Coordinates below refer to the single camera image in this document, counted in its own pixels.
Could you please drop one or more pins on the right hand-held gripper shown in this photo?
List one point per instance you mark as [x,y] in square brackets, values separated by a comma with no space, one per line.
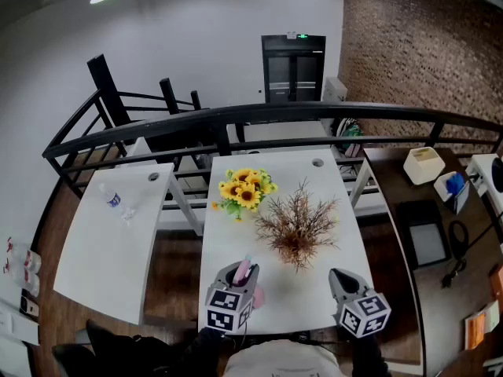
[363,312]

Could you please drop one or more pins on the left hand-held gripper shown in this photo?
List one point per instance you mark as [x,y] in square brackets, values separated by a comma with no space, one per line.
[226,306]

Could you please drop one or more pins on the person's left forearm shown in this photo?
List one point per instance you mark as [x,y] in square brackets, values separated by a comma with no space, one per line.
[206,352]

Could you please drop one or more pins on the person's right forearm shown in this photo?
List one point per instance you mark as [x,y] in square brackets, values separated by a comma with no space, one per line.
[369,357]

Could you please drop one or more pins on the clear plastic water bottle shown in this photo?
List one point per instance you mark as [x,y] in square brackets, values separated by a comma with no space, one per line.
[114,200]

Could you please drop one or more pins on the white table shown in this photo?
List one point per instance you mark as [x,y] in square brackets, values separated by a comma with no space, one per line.
[291,301]
[106,257]

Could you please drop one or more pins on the dried brown plant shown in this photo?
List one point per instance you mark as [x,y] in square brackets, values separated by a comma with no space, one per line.
[296,230]

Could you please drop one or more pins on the yellow sunflower bouquet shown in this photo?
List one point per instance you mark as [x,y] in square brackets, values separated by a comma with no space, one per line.
[243,192]

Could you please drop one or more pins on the black framed tray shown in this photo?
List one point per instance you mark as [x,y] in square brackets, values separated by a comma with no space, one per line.
[426,236]

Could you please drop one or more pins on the dark wooden table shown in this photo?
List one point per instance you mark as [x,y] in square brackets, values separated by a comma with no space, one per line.
[432,312]

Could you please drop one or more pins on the person's white shirt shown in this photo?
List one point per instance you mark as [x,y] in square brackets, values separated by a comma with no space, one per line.
[283,361]

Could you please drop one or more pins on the white open box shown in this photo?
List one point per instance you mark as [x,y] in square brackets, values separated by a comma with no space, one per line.
[444,189]

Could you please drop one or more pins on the cream square box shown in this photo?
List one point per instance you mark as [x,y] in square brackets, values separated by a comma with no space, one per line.
[423,165]

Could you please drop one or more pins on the orange book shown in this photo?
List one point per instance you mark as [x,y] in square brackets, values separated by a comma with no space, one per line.
[475,328]

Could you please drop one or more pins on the black chair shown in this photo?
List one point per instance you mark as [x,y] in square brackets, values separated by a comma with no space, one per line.
[118,352]

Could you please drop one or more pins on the green bag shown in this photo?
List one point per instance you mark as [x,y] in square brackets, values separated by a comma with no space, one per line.
[351,134]

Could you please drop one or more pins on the blue cloth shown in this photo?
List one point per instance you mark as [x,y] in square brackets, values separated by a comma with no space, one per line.
[456,183]

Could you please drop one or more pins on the black metal railing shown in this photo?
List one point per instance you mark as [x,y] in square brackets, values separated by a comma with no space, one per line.
[275,112]

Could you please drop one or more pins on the white appliance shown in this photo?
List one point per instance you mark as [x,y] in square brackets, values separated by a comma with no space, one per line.
[485,171]

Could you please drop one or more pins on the black double door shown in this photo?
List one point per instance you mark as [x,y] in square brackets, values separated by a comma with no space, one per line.
[292,69]

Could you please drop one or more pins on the small beige device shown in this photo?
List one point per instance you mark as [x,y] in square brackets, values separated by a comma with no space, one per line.
[29,306]

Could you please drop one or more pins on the black stair railing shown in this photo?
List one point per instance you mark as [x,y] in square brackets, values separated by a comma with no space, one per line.
[108,88]

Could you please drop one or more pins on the flat white box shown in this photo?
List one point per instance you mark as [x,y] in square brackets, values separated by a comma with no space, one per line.
[17,326]

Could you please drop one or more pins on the green exit sign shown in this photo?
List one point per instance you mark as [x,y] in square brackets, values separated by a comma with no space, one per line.
[302,35]

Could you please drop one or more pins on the white wall cabinet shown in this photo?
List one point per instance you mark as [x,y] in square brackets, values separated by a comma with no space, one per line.
[335,88]

